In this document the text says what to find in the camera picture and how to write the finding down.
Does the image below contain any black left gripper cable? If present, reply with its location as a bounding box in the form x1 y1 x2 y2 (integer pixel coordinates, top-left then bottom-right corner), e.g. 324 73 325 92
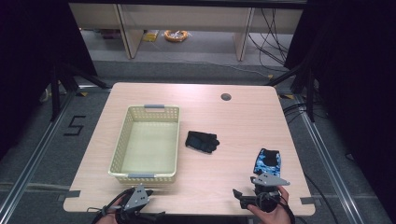
87 189 134 224

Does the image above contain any white floor cable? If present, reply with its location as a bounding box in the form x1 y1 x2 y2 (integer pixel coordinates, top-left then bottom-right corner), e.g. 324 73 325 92
186 60 273 78

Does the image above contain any blue camouflage fingerless glove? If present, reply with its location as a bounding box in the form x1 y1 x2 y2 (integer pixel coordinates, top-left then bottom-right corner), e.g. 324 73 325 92
252 147 282 178

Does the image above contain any aluminium floor rail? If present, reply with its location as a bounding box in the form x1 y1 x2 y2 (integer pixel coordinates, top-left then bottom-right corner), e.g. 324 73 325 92
0 90 78 217
293 93 366 224

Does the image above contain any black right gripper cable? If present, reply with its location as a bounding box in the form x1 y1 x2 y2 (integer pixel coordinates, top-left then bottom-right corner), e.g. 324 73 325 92
274 192 297 224

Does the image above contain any black fingerless glove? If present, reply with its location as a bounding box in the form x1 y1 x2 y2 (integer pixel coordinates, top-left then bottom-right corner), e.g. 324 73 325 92
185 131 220 154

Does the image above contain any black floor cable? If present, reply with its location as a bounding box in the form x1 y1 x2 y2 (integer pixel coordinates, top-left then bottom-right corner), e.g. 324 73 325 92
303 172 341 224

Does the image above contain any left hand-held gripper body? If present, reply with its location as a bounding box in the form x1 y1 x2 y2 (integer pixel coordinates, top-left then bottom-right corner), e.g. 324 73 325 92
115 183 166 224

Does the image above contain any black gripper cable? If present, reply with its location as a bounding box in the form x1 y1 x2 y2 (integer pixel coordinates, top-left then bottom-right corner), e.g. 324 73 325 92
87 189 134 224
274 192 297 224

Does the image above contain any pale wooden desk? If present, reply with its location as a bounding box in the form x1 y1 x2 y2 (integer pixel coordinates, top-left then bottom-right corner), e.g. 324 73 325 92
68 3 304 62

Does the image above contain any dark curtain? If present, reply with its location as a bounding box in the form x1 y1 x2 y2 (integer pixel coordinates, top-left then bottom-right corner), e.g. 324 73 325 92
0 0 97 160
284 0 396 223

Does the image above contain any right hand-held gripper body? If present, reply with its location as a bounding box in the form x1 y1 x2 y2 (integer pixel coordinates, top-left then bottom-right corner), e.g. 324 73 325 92
239 173 291 214

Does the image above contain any pale yellow plastic basket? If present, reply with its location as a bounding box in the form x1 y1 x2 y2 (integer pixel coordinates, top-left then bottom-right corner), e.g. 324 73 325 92
107 104 181 185

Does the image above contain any person's left hand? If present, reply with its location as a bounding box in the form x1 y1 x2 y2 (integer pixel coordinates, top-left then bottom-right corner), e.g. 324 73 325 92
95 199 124 224

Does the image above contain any person's right hand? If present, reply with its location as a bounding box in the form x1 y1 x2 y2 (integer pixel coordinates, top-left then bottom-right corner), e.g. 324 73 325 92
247 186 292 224

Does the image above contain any orange cable coil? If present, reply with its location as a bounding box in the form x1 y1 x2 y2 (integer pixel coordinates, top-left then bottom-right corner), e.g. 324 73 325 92
163 29 190 44

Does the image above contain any yellow packet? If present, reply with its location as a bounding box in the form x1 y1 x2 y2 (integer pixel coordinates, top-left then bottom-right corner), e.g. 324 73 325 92
142 30 160 43

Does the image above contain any black metal stand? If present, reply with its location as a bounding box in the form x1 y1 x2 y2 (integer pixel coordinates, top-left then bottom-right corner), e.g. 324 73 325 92
265 63 316 123
49 61 110 121

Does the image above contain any bundle of black cables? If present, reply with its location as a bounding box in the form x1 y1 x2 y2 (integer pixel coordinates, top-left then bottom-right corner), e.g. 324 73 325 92
247 7 294 67

